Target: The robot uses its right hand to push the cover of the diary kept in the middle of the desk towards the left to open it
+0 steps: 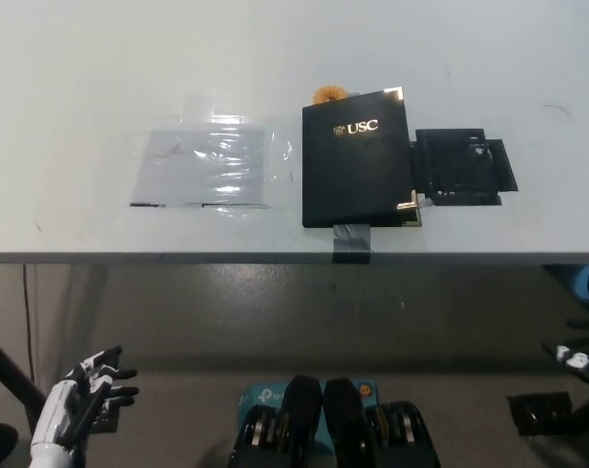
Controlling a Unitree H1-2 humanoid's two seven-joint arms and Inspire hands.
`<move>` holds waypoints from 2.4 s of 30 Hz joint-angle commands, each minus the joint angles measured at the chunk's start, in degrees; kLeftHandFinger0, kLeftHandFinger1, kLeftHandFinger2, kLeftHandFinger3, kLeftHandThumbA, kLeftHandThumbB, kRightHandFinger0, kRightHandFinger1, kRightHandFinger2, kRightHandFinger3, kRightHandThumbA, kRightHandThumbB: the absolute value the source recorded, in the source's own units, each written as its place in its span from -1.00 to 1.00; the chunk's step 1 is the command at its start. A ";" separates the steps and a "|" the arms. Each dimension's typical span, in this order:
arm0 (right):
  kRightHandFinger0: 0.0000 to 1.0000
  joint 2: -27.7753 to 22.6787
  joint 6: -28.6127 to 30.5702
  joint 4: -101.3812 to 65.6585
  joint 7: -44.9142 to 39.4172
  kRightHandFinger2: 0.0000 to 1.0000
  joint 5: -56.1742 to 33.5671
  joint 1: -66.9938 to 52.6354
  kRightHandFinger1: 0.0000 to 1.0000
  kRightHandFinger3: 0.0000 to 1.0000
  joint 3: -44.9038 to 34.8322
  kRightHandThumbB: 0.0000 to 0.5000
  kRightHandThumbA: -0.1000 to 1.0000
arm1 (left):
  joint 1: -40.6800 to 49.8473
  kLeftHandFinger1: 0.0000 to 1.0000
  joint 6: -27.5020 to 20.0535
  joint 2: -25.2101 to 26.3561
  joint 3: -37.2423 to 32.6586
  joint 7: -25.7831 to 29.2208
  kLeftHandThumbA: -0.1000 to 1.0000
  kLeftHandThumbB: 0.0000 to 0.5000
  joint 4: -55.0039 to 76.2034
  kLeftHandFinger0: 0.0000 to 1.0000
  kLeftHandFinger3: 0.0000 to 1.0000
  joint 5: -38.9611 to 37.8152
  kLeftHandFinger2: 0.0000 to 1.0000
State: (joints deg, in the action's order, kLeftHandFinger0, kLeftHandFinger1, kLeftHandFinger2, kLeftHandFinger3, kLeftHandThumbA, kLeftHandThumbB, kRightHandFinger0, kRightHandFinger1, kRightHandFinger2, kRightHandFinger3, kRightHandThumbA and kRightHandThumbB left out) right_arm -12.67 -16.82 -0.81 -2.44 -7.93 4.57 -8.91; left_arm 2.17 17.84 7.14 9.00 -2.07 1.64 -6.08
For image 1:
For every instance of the blue and black object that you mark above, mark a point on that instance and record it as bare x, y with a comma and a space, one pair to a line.
579, 285

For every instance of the clear plastic taped sheet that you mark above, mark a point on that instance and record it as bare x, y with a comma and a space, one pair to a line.
202, 166

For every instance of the black tape patch on desk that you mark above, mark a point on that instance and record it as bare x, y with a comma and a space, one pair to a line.
458, 166

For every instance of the black USC diary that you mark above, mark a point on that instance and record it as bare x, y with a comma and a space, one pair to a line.
353, 170

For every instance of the teal TP-Link box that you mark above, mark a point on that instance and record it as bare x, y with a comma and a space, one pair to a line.
260, 396

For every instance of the grey duct tape strip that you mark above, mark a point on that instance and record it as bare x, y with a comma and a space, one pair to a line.
352, 241

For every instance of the black right hand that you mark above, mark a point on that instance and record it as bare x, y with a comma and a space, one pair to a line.
579, 358

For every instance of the white and black left hand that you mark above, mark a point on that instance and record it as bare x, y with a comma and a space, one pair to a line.
60, 404

